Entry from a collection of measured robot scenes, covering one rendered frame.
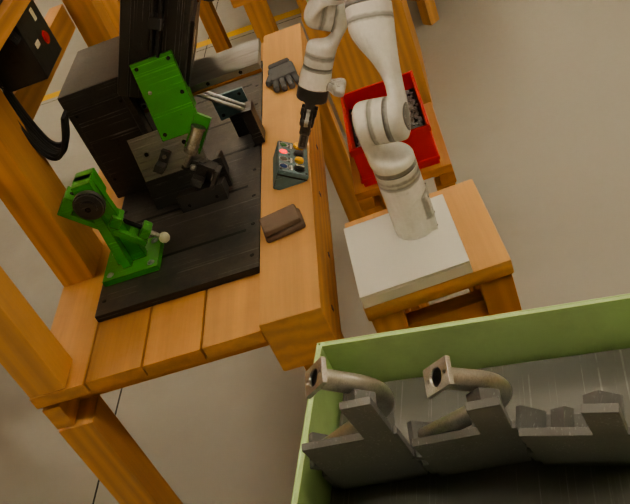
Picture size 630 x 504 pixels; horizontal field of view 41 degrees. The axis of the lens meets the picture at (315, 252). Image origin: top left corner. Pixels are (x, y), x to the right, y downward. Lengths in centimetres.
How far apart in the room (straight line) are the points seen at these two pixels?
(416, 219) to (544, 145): 184
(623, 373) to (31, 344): 117
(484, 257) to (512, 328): 31
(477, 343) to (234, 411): 155
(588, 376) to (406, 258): 48
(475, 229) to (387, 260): 21
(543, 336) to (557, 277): 143
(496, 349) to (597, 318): 18
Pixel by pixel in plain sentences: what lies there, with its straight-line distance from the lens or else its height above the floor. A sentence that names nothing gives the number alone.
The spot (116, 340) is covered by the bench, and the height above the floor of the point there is 88.
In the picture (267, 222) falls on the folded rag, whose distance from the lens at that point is 197.
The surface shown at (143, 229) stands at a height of 100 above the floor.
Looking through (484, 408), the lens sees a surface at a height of 114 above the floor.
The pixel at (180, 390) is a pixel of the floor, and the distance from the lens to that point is 313.
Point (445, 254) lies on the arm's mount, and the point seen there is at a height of 89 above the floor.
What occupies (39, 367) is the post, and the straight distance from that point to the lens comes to 190.
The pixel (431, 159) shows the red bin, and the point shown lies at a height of 82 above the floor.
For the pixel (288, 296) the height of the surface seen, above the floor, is 90.
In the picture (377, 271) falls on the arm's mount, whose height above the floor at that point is 89.
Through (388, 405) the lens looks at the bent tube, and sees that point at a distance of 124.
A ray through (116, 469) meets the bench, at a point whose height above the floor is 59.
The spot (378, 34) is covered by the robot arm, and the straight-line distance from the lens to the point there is 164.
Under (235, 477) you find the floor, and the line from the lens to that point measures 275.
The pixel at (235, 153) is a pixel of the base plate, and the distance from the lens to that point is 237.
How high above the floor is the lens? 199
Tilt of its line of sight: 36 degrees down
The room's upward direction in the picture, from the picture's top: 25 degrees counter-clockwise
